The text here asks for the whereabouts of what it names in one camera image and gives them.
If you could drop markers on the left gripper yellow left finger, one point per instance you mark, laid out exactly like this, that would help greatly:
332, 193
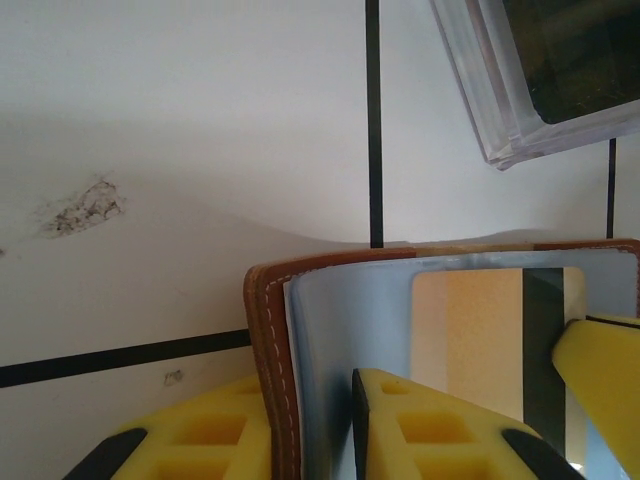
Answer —
200, 435

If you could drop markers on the gold credit card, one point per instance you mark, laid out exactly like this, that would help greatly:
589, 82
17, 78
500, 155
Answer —
465, 325

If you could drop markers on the brown leather card holder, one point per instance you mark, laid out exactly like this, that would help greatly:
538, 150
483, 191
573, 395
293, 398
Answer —
270, 350

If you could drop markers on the clear acrylic card box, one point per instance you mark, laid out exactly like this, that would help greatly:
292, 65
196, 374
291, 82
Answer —
495, 100

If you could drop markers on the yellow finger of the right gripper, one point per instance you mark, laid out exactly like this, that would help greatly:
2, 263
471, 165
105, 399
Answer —
605, 370

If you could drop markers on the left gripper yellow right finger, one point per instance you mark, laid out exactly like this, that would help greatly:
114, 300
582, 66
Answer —
440, 440

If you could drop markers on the black credit card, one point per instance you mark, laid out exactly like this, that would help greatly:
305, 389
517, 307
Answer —
590, 60

